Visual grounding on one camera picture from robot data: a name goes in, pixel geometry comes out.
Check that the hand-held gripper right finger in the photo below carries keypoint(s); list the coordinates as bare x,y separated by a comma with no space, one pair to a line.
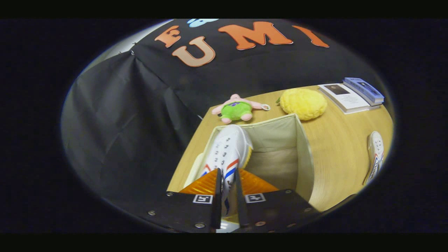
242,210

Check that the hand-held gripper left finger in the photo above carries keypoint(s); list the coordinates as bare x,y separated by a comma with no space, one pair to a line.
217,210

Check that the beige storage box lid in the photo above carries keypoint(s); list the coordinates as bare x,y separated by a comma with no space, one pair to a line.
196,168

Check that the white striped shoe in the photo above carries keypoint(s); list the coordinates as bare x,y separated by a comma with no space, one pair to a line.
376,150
227,150

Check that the brown fabric storage box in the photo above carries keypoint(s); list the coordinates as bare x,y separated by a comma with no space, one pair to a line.
276,140

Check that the pink green plush toy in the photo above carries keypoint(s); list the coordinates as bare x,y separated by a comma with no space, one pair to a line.
236,110

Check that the yellow plush ball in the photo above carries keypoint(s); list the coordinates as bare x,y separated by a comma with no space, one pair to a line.
302,103

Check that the black backdrop cloth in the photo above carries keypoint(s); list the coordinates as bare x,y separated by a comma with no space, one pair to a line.
122,122

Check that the white book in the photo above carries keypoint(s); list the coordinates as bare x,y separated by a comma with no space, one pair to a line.
346,99

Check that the blue book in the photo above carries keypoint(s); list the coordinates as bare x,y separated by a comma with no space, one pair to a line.
364,89

